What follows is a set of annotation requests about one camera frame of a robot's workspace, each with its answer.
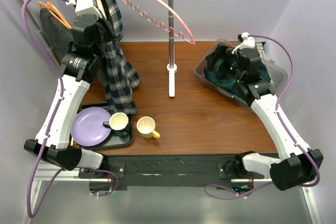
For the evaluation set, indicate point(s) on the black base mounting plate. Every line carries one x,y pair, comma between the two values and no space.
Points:
171,170

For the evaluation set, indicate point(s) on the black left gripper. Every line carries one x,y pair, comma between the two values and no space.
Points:
110,33

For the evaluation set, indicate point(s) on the gold cutlery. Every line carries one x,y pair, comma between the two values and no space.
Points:
72,142

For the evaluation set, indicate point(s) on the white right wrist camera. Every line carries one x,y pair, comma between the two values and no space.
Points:
246,41

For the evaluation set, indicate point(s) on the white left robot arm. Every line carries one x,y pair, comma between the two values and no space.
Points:
79,67

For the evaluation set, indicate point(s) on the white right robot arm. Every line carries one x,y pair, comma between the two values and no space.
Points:
297,164

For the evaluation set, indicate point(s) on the purple plate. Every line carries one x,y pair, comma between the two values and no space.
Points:
87,128

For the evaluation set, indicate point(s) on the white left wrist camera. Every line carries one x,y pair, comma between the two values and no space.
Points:
84,7

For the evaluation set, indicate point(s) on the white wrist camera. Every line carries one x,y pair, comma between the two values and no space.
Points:
246,41
84,7

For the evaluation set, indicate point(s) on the black dotted skirt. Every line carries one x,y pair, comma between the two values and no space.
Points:
57,35

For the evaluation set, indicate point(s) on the clear plastic bin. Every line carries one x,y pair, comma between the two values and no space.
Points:
278,72

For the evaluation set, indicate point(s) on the green plaid skirt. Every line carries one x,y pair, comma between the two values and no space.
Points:
228,83

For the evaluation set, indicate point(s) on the black serving tray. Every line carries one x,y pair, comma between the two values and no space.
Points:
113,140

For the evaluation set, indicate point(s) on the yellow mug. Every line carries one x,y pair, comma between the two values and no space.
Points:
146,127

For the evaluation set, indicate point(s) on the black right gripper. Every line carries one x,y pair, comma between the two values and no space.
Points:
223,52

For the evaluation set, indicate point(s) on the navy beige plaid skirt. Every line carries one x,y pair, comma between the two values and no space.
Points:
118,75

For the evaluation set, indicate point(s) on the pink plastic hanger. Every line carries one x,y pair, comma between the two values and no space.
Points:
162,16

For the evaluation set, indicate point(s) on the orange plastic hanger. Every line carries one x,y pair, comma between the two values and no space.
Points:
55,12

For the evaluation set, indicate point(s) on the dark green mug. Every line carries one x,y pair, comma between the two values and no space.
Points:
119,124

